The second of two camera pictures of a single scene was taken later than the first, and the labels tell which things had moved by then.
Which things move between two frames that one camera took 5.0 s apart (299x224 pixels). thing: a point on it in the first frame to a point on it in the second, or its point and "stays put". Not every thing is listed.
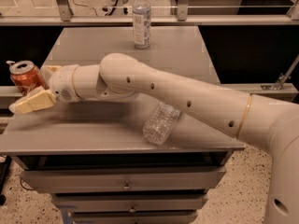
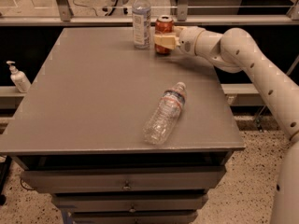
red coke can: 26,76 to 164,24
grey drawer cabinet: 93,156 stays put
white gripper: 62,82 to 187,40
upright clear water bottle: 141,20 stays put
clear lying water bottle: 160,123 stays put
